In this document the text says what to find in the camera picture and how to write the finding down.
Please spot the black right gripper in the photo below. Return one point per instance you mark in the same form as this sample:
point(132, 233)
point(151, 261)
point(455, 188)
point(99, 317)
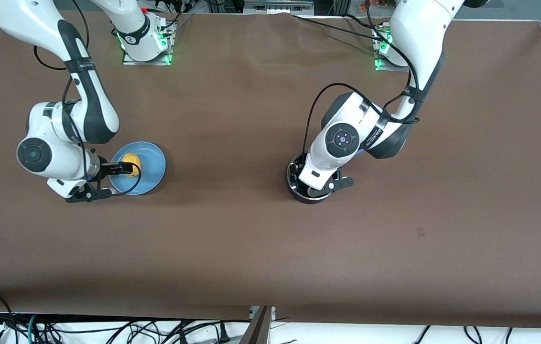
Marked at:
point(107, 168)

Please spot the yellow potato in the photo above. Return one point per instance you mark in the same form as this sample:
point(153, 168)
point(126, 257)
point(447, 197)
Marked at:
point(132, 157)

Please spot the glass lid with blue knob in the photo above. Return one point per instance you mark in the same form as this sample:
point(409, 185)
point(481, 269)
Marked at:
point(294, 174)

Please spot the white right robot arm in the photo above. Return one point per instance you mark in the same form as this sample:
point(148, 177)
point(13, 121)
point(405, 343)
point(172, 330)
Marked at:
point(41, 157)

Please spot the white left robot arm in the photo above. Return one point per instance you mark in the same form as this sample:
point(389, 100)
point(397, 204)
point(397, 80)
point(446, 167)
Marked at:
point(342, 138)

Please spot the blue round plate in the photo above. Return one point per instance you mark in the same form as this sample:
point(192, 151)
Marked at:
point(153, 165)

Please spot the brown table cover sheet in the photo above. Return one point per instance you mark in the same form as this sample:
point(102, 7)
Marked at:
point(251, 248)

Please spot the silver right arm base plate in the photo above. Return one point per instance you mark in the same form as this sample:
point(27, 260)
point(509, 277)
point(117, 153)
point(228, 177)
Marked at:
point(129, 59)

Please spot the aluminium profile post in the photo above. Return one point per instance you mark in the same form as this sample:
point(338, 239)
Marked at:
point(258, 329)

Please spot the aluminium rail with sockets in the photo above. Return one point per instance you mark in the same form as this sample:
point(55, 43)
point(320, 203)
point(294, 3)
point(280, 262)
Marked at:
point(277, 5)

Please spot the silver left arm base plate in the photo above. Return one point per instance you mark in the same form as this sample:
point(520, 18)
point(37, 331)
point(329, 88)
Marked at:
point(383, 65)

